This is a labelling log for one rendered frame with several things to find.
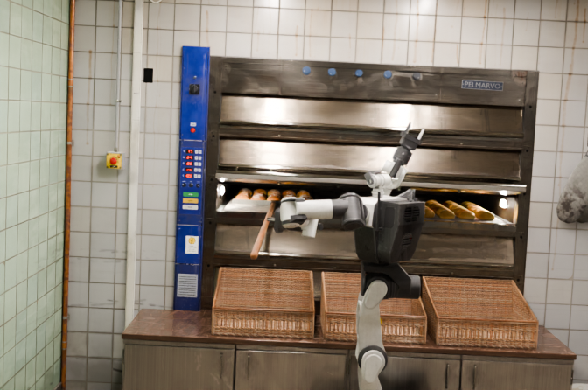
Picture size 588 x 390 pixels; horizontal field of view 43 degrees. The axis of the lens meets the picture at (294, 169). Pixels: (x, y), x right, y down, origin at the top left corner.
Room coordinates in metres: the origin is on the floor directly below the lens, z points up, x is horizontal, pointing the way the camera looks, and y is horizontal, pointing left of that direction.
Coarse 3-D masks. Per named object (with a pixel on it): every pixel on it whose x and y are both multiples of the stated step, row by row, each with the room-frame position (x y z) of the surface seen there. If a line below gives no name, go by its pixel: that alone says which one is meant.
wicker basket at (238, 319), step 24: (216, 288) 4.14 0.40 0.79; (240, 288) 4.37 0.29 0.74; (264, 288) 4.38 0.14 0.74; (288, 288) 4.38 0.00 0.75; (312, 288) 4.20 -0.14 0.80; (216, 312) 3.93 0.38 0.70; (240, 312) 3.94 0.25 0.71; (264, 312) 3.94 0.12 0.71; (288, 312) 3.94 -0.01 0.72; (312, 312) 3.94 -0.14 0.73; (264, 336) 3.93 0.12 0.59; (288, 336) 3.94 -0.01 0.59; (312, 336) 3.94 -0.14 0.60
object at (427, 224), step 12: (216, 216) 4.43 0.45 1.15; (228, 216) 4.43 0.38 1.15; (240, 216) 4.44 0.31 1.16; (252, 216) 4.44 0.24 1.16; (264, 216) 4.44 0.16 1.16; (444, 228) 4.44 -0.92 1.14; (456, 228) 4.44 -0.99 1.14; (468, 228) 4.44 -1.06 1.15; (480, 228) 4.44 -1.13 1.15; (492, 228) 4.44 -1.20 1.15; (504, 228) 4.44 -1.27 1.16
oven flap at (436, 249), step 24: (216, 240) 4.43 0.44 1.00; (240, 240) 4.44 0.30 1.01; (264, 240) 4.44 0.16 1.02; (288, 240) 4.44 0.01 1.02; (312, 240) 4.44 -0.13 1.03; (336, 240) 4.45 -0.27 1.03; (432, 240) 4.46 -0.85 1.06; (456, 240) 4.46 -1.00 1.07; (480, 240) 4.46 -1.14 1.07; (504, 240) 4.46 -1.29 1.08; (432, 264) 4.42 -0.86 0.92; (456, 264) 4.39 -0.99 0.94; (480, 264) 4.39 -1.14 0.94; (504, 264) 4.39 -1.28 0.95
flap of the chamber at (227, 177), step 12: (228, 180) 4.42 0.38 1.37; (240, 180) 4.39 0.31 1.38; (252, 180) 4.36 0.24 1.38; (264, 180) 4.33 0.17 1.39; (276, 180) 4.30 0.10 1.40; (288, 180) 4.29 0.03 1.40; (300, 180) 4.29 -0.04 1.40; (312, 180) 4.29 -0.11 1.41; (324, 180) 4.29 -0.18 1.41; (336, 180) 4.29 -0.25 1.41; (348, 180) 4.29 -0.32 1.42; (360, 180) 4.29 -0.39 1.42; (468, 192) 4.48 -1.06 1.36; (480, 192) 4.45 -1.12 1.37; (492, 192) 4.42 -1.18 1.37; (504, 192) 4.39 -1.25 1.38; (516, 192) 4.36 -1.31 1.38
